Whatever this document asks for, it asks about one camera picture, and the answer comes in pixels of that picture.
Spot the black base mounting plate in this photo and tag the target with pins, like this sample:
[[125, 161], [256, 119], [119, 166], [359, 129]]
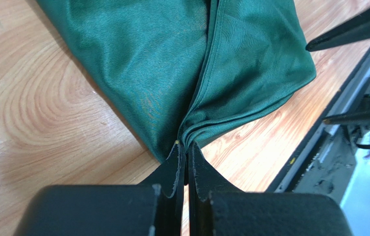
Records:
[[325, 160]]

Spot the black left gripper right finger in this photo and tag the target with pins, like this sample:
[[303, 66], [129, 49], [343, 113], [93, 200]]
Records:
[[218, 208]]

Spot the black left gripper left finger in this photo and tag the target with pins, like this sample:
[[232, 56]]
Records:
[[153, 207]]

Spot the dark green cloth napkin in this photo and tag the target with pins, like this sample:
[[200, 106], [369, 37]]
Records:
[[187, 70]]

